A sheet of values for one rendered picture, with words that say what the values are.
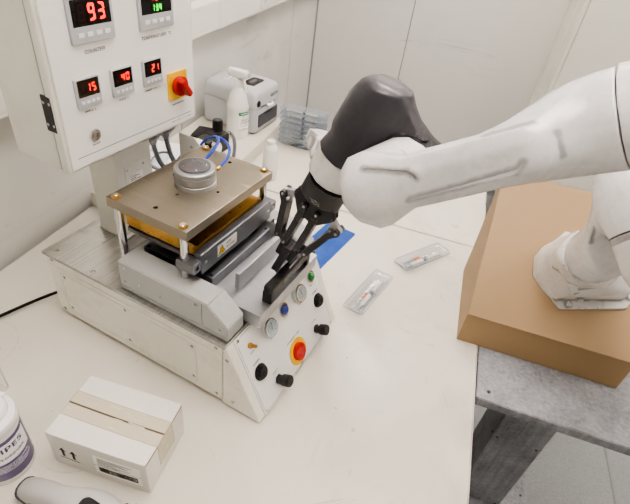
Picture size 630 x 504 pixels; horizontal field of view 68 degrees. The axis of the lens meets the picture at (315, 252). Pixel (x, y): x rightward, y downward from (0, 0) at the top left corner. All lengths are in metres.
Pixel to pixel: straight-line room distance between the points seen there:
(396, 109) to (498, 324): 0.68
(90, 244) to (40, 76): 0.39
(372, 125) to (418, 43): 2.60
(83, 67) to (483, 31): 2.63
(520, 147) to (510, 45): 2.70
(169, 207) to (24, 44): 0.31
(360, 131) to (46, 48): 0.47
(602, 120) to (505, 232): 0.70
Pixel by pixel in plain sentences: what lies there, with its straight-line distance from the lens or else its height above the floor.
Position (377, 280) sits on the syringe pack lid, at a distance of 1.27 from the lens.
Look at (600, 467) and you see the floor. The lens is 2.21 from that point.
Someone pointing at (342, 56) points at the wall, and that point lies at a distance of 3.35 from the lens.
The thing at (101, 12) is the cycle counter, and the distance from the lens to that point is 0.88.
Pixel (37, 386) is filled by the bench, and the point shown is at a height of 0.75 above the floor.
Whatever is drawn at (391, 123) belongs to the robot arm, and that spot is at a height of 1.35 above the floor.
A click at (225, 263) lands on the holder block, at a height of 1.00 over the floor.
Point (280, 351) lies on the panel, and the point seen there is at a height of 0.83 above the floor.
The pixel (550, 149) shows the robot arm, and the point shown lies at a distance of 0.54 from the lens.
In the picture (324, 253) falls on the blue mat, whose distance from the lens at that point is 1.36.
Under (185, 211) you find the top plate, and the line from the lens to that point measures 0.85.
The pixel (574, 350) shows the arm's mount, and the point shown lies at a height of 0.83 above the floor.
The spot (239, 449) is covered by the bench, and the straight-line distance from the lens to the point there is 0.95.
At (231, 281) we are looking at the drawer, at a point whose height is 0.97.
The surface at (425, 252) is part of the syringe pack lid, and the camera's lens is 1.43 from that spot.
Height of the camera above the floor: 1.58
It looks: 38 degrees down
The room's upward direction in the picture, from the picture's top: 9 degrees clockwise
